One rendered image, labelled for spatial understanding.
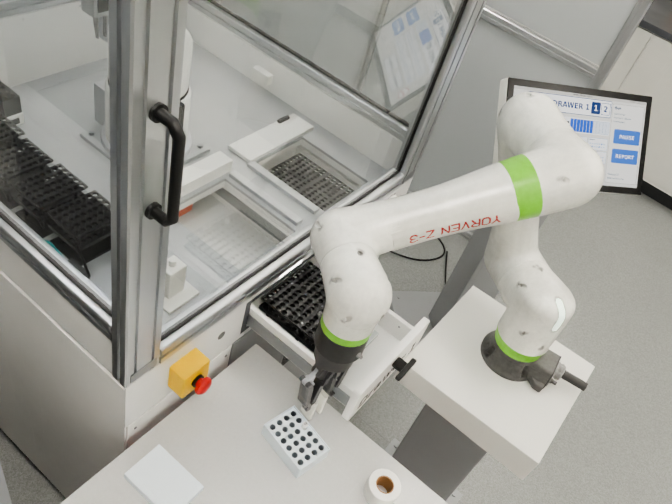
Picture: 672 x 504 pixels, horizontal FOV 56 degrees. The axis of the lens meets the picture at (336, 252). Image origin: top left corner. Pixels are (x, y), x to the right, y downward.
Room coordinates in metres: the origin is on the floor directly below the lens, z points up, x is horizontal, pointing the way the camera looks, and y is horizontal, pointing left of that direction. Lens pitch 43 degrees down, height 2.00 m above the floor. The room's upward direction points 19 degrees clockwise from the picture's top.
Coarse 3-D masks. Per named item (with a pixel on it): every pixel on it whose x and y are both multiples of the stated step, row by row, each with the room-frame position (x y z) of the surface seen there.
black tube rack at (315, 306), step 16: (304, 272) 1.06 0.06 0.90; (320, 272) 1.08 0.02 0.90; (288, 288) 0.99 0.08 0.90; (304, 288) 1.03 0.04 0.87; (320, 288) 1.02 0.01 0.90; (272, 304) 0.95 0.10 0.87; (288, 304) 0.95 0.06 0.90; (304, 304) 0.99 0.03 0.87; (320, 304) 0.98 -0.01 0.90; (288, 320) 0.90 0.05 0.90; (304, 320) 0.92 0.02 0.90; (304, 336) 0.90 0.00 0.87
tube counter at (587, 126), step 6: (570, 120) 1.81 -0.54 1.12; (576, 120) 1.82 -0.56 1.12; (582, 120) 1.83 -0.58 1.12; (588, 120) 1.84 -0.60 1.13; (594, 120) 1.85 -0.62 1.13; (576, 126) 1.81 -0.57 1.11; (582, 126) 1.82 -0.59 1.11; (588, 126) 1.83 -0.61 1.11; (594, 126) 1.84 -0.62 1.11; (600, 126) 1.85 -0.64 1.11; (606, 126) 1.86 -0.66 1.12; (576, 132) 1.80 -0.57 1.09; (582, 132) 1.81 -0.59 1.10; (588, 132) 1.82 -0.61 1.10; (594, 132) 1.83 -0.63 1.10; (600, 132) 1.84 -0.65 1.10; (606, 132) 1.85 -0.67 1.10
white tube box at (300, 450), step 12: (276, 420) 0.72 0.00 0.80; (288, 420) 0.73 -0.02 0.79; (300, 420) 0.74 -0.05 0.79; (264, 432) 0.69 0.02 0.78; (276, 432) 0.69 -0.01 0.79; (288, 432) 0.70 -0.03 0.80; (300, 432) 0.71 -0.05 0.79; (312, 432) 0.72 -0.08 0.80; (276, 444) 0.67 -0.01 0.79; (288, 444) 0.67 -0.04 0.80; (300, 444) 0.68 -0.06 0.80; (312, 444) 0.69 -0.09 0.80; (324, 444) 0.70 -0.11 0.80; (288, 456) 0.65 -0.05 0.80; (300, 456) 0.66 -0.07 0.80; (312, 456) 0.67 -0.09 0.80; (324, 456) 0.69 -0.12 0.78; (300, 468) 0.63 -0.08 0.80
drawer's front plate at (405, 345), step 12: (420, 324) 0.99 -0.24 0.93; (408, 336) 0.95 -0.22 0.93; (420, 336) 1.00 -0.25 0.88; (396, 348) 0.90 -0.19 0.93; (408, 348) 0.95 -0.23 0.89; (384, 360) 0.86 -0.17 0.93; (372, 372) 0.82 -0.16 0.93; (384, 372) 0.85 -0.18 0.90; (360, 384) 0.78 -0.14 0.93; (372, 384) 0.80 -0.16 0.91; (360, 396) 0.76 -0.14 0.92; (348, 408) 0.76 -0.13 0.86; (348, 420) 0.76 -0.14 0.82
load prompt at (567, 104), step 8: (552, 96) 1.82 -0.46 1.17; (560, 96) 1.84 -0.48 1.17; (568, 96) 1.85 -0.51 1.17; (560, 104) 1.82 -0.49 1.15; (568, 104) 1.84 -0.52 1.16; (576, 104) 1.85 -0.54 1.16; (584, 104) 1.86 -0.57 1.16; (592, 104) 1.88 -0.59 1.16; (600, 104) 1.89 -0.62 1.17; (608, 104) 1.90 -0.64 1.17; (568, 112) 1.82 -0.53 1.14; (576, 112) 1.84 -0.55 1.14; (584, 112) 1.85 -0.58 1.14; (592, 112) 1.86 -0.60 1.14; (600, 112) 1.88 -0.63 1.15; (608, 112) 1.89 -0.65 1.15
